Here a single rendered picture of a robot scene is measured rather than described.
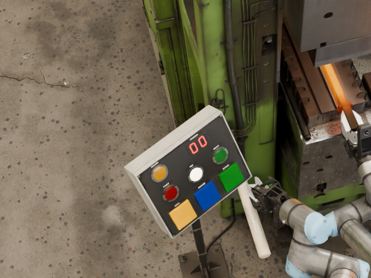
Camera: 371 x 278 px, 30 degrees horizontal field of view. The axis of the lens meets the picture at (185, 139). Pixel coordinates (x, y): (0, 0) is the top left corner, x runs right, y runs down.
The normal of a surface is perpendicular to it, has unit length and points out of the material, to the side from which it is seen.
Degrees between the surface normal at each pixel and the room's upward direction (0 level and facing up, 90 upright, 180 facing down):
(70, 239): 0
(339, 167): 90
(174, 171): 60
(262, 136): 90
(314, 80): 0
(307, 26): 90
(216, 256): 0
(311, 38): 90
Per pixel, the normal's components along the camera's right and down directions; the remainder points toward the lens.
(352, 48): 0.23, 0.83
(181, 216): 0.49, 0.31
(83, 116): -0.10, -0.50
